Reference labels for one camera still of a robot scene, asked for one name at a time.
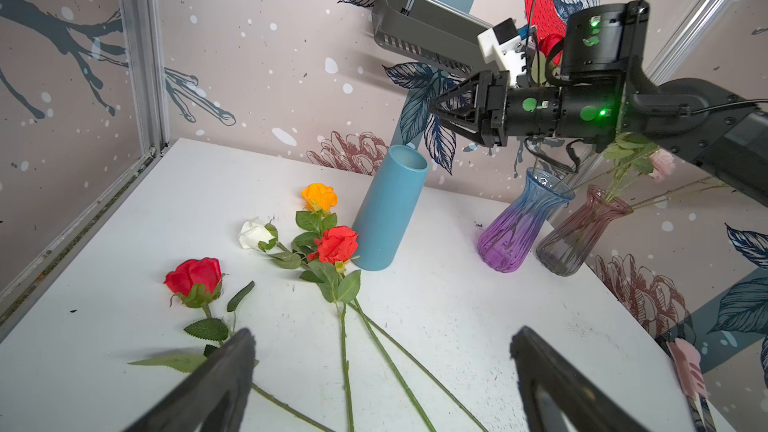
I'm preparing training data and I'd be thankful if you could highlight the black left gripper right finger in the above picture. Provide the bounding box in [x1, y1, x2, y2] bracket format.
[510, 326, 645, 431]

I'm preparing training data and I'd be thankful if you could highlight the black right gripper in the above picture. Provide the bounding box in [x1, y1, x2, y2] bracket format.
[428, 17, 541, 148]

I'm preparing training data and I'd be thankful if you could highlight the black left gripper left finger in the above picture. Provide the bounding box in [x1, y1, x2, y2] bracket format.
[128, 329, 256, 431]

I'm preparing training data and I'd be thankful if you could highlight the blue purple glass vase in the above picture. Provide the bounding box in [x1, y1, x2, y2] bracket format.
[476, 167, 575, 273]

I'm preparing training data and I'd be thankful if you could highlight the teal ceramic vase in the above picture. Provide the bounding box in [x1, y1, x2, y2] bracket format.
[352, 145, 429, 271]

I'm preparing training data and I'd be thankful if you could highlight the pink carnation flower stem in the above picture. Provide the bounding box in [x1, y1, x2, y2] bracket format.
[603, 132, 675, 201]

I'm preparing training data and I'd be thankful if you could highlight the smoky pink glass vase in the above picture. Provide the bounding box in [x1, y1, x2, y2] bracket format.
[535, 185, 633, 277]

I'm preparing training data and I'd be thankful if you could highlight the white rose flower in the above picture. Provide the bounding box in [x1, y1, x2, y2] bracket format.
[238, 220, 487, 431]

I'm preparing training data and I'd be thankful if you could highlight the orange rose flower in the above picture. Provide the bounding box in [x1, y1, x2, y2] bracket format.
[301, 183, 338, 212]

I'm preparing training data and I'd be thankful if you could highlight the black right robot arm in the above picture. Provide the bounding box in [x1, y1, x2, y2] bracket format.
[429, 1, 767, 204]

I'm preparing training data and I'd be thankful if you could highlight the pink silicone spatula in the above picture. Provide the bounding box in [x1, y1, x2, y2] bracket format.
[667, 338, 717, 432]

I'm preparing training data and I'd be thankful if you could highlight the black hanging wire basket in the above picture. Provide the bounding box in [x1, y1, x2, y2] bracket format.
[372, 0, 499, 78]

